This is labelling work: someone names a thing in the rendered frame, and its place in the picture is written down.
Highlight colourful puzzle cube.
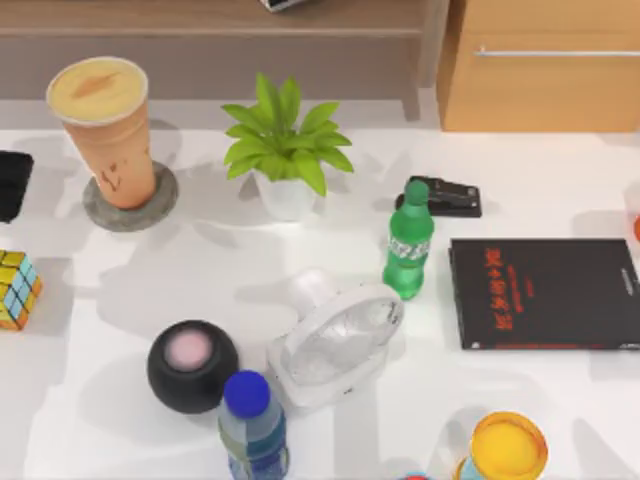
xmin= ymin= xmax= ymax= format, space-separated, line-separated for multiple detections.
xmin=0 ymin=249 xmax=44 ymax=332

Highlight white desk fan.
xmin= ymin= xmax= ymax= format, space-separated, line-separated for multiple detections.
xmin=265 ymin=268 xmax=405 ymax=411

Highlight black round speaker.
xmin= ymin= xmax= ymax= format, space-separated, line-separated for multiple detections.
xmin=146 ymin=319 xmax=240 ymax=415

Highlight orange and white cup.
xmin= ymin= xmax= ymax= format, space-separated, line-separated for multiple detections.
xmin=624 ymin=180 xmax=640 ymax=245

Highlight black stapler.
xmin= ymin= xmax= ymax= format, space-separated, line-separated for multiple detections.
xmin=394 ymin=175 xmax=484 ymax=219

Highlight black book with red lettering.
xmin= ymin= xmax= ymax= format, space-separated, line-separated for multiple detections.
xmin=448 ymin=238 xmax=640 ymax=351

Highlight clear bottle with blue cap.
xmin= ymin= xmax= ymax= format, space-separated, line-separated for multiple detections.
xmin=217 ymin=369 xmax=290 ymax=480

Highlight orange drink cup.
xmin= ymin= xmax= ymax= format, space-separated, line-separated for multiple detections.
xmin=46 ymin=57 xmax=158 ymax=210

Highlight wooden open shelf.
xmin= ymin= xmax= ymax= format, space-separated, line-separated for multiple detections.
xmin=0 ymin=0 xmax=451 ymax=121

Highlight yellow-topped can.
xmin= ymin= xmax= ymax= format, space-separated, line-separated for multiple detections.
xmin=453 ymin=410 xmax=550 ymax=480

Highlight wooden cupboard drawer front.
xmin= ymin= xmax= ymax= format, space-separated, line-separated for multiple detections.
xmin=436 ymin=0 xmax=640 ymax=134

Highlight grey round coaster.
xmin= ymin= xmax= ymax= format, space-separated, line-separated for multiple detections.
xmin=82 ymin=160 xmax=180 ymax=233

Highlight green bottle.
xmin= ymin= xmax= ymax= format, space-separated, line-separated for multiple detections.
xmin=382 ymin=179 xmax=436 ymax=302

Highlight long metal handle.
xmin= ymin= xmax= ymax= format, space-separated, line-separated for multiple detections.
xmin=473 ymin=46 xmax=640 ymax=59

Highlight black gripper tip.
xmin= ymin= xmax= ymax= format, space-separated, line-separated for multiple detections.
xmin=0 ymin=150 xmax=35 ymax=224

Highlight green plant in white pot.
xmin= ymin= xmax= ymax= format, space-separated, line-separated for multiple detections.
xmin=220 ymin=72 xmax=356 ymax=223

